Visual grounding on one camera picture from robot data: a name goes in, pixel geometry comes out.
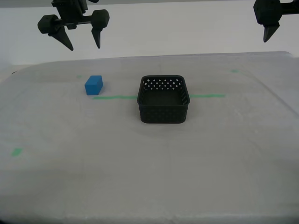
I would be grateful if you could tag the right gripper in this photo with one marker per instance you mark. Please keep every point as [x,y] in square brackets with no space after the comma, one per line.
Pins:
[289,8]

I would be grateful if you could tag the long green tape strip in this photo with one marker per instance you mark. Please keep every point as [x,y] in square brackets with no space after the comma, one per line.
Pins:
[112,97]

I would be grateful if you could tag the black perforated plastic basket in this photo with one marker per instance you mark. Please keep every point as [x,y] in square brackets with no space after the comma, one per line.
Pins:
[163,114]

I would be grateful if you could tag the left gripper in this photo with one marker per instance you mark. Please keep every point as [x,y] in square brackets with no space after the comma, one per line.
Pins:
[70,11]

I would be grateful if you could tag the white table cover sheet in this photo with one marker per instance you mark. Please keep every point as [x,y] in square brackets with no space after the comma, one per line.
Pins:
[149,163]

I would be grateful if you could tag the blue block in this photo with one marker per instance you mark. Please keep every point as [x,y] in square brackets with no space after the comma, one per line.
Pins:
[92,88]

